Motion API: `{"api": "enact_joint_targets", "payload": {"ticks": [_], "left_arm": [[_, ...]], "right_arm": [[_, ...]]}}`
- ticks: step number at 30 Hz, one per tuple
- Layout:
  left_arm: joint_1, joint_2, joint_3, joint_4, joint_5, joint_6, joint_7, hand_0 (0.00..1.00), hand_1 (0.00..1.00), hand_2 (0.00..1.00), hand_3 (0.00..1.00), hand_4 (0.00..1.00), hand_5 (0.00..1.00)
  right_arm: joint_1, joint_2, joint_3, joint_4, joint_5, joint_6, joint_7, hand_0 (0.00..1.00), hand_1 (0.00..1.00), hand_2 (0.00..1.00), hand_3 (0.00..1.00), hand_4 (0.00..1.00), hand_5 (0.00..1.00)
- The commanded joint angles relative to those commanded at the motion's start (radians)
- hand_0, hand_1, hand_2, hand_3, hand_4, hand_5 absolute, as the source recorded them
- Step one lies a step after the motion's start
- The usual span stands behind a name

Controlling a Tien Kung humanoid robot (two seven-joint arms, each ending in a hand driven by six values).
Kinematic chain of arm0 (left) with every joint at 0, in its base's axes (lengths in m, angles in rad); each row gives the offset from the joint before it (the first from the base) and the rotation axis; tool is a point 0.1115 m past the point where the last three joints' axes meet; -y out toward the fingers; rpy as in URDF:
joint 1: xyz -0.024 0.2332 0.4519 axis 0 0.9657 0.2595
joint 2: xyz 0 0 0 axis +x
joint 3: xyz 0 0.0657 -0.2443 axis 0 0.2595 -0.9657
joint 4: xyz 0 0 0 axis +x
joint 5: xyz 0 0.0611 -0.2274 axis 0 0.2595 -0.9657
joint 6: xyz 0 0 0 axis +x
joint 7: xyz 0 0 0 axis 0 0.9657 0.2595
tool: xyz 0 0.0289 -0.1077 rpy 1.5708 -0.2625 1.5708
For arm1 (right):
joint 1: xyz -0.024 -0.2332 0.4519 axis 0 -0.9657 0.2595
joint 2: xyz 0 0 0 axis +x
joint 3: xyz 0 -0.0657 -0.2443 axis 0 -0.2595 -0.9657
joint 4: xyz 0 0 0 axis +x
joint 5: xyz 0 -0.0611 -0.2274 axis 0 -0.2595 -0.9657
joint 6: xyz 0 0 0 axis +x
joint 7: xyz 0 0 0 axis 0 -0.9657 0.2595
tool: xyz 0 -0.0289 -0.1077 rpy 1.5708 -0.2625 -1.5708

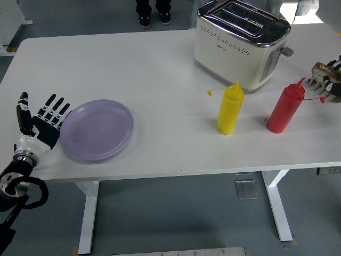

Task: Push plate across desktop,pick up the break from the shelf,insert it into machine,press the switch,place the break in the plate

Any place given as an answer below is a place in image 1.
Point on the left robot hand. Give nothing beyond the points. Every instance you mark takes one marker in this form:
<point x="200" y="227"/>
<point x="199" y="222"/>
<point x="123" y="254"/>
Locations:
<point x="45" y="130"/>

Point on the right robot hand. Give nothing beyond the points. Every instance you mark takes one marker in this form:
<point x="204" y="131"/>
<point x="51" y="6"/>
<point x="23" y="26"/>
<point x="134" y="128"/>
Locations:
<point x="336" y="86"/>

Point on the slice of bread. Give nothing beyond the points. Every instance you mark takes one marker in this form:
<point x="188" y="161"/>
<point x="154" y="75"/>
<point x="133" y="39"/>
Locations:
<point x="321" y="68"/>

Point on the purple plate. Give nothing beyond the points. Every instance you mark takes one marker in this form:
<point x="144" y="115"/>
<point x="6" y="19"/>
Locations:
<point x="97" y="130"/>

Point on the cream and chrome toaster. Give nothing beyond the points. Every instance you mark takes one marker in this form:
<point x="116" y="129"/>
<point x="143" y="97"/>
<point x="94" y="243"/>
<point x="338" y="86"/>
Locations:
<point x="226" y="53"/>

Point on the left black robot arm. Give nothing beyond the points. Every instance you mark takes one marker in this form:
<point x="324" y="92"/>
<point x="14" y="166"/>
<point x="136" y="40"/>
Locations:
<point x="24" y="163"/>

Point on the metal toast rack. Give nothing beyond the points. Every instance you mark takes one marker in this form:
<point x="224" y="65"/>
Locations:
<point x="334" y="98"/>

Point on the red squeeze bottle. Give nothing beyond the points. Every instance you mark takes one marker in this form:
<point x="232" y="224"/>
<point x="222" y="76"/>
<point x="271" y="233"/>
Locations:
<point x="283" y="112"/>

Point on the table control box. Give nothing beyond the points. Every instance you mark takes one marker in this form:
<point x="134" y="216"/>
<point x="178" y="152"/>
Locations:
<point x="329" y="171"/>

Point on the white table leg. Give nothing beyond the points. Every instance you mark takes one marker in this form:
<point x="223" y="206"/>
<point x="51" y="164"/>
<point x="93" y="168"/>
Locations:
<point x="278" y="208"/>
<point x="89" y="213"/>

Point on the yellow squeeze bottle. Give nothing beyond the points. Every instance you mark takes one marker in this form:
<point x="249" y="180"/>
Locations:
<point x="229" y="112"/>

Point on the white equipment cabinet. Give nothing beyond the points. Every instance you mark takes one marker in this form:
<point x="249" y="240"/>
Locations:
<point x="10" y="16"/>

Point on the brown floor tape piece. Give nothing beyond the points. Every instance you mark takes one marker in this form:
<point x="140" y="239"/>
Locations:
<point x="74" y="250"/>
<point x="294" y="240"/>

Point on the metal floor outlet cover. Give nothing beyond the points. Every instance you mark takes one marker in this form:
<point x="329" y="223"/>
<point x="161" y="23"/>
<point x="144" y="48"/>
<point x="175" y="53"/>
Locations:
<point x="247" y="189"/>

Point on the metal base plate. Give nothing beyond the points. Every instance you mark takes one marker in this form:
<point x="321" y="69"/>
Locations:
<point x="186" y="252"/>

